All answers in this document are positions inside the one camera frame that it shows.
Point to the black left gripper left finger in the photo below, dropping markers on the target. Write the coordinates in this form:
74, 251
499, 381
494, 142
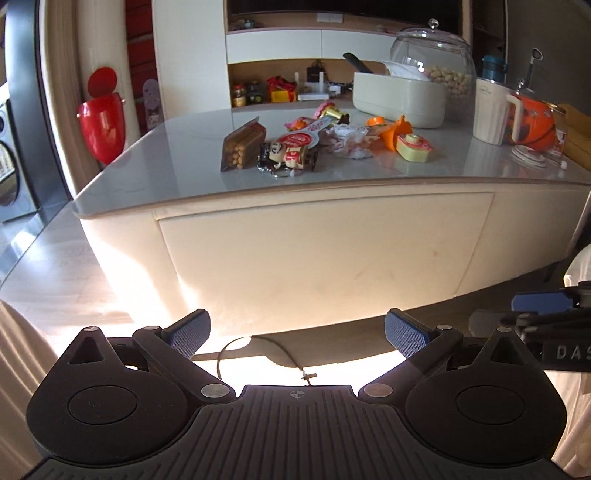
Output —
168, 352

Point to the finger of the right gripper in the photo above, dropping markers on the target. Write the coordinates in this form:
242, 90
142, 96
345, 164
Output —
542, 303

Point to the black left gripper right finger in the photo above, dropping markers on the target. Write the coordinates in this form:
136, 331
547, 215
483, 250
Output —
425, 350

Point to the yellow pink toy camera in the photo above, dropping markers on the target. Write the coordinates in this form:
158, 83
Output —
414, 148

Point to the biscuit stick box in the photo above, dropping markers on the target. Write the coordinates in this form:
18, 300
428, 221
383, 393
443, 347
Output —
240, 148

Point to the red dress doll keychain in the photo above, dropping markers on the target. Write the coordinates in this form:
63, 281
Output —
280, 160

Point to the orange plastic shell half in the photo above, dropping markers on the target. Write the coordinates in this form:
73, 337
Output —
377, 121
390, 134

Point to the spiral lollipop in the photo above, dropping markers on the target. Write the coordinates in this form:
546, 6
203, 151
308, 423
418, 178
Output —
309, 136

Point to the pink pig toy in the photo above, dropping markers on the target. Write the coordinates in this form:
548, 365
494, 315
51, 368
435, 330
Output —
299, 123

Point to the pink yellow cupcake toy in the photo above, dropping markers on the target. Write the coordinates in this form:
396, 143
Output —
328, 109

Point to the white coaster stack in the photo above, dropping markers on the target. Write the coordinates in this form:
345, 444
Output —
529, 157

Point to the yellow sofa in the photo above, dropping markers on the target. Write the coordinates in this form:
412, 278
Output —
575, 158

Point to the orange round teapot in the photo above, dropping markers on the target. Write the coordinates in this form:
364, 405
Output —
533, 124

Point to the cream ribbed pitcher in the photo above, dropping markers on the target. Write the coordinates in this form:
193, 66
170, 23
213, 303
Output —
493, 103

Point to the white oval tissue box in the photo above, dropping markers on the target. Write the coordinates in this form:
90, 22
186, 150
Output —
423, 103

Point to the blue thermos bottle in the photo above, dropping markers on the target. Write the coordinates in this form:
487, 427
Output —
494, 69

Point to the small glass jar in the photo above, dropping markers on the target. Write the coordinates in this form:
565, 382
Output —
238, 96

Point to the glass jar with nuts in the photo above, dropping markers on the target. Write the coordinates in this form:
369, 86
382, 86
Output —
444, 58

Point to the red yellow gift box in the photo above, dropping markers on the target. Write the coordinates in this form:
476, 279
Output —
281, 90

